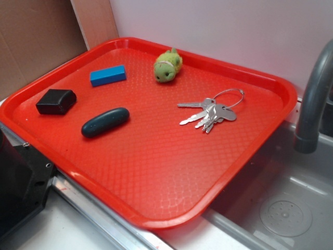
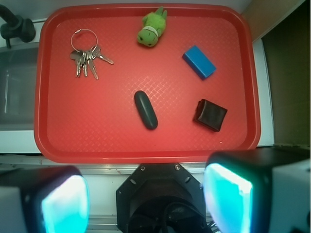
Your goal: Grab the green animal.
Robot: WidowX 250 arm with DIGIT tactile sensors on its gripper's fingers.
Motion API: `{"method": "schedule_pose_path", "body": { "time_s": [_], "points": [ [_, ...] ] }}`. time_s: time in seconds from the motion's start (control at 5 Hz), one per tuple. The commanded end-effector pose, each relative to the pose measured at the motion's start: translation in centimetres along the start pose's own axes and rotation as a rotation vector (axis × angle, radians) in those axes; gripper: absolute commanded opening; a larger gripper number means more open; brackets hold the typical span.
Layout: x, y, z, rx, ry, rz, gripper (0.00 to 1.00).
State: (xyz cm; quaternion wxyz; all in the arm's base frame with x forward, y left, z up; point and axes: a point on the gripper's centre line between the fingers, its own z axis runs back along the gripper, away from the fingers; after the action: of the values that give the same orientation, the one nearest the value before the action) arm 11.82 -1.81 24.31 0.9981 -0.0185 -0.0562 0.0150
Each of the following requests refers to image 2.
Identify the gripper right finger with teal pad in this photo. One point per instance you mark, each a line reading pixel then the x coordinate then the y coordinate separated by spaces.
pixel 265 190

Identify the blue rectangular block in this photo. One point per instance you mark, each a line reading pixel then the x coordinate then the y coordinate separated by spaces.
pixel 199 62

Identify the grey toy faucet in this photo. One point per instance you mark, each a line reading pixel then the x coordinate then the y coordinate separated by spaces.
pixel 16 27

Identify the silver keys on wire ring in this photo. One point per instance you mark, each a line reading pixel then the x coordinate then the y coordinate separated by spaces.
pixel 84 58

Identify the dark teal oval case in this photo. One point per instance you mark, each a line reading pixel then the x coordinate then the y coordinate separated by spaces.
pixel 145 110

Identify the grey toy sink basin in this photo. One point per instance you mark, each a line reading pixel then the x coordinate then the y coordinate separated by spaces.
pixel 17 87

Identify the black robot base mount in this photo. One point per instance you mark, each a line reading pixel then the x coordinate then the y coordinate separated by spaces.
pixel 161 198

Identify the green plush animal toy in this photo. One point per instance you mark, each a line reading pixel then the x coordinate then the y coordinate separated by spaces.
pixel 153 27

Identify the red plastic tray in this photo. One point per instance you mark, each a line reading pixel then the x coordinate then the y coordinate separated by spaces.
pixel 102 97

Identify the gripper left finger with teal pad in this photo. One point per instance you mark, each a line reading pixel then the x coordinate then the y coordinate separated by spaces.
pixel 44 200

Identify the dark brown leather pouch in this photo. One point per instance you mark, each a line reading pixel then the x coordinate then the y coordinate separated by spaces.
pixel 209 115

